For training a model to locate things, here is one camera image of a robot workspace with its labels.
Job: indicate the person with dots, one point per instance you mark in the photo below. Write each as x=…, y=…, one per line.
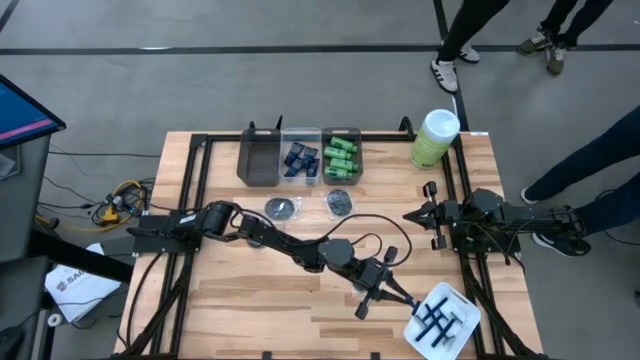
x=590, y=160
x=575, y=15
x=470, y=25

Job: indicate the green travel bottle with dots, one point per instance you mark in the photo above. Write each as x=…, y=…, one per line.
x=337, y=153
x=344, y=164
x=338, y=173
x=344, y=144

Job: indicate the green disinfecting wipes canister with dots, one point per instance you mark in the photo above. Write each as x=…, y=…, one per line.
x=430, y=147

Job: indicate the blue screen operator monitor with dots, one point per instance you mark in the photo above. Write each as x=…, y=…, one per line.
x=20, y=115

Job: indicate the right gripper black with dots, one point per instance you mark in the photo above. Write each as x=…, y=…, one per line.
x=442, y=212

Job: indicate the clear plastic storage bin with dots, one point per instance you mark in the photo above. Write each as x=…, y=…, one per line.
x=300, y=181

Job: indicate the white paper sheet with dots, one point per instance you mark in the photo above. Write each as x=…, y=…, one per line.
x=80, y=287

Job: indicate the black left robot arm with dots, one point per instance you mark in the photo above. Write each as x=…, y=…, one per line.
x=280, y=242

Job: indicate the dark grey storage bin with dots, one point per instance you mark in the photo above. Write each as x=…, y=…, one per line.
x=257, y=160

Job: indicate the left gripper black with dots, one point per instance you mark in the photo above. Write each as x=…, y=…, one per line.
x=372, y=272

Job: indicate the white plastic tray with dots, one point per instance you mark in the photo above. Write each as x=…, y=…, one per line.
x=457, y=305

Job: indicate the grey monitor cabinet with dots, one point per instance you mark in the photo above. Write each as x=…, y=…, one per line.
x=25, y=200

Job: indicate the black aluminium table frame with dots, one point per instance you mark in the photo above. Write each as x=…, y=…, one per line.
x=220, y=136

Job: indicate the black stand beam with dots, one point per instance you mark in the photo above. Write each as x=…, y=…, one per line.
x=80, y=257

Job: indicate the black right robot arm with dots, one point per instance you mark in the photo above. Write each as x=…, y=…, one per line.
x=525, y=215

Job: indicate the white tape roll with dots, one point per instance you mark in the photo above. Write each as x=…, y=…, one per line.
x=54, y=319

